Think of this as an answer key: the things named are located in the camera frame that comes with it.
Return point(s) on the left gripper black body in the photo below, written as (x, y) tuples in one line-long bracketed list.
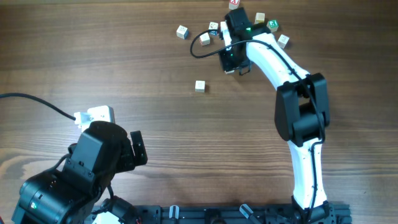
[(127, 162)]

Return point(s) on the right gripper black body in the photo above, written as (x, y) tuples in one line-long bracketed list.
[(231, 61)]

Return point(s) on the wooden block number six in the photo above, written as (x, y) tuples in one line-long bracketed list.
[(200, 86)]

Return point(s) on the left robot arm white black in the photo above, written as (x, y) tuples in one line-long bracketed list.
[(79, 185)]

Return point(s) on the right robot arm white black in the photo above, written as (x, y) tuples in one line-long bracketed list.
[(301, 105)]

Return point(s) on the wooden block number eight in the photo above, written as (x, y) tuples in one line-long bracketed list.
[(205, 39)]

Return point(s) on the blue sided wooden block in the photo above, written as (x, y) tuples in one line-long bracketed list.
[(213, 27)]

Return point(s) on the yellow plain wooden block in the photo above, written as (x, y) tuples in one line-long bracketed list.
[(259, 18)]

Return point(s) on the green letter wooden block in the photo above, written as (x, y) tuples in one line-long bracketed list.
[(273, 25)]

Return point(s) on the white wooden block far right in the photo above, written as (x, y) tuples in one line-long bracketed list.
[(282, 41)]

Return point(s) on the red X wooden block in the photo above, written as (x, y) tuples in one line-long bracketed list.
[(234, 4)]

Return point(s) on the blue edged wooden block left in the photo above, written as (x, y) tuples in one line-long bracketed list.
[(182, 32)]

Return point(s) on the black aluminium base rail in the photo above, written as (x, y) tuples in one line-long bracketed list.
[(279, 213)]

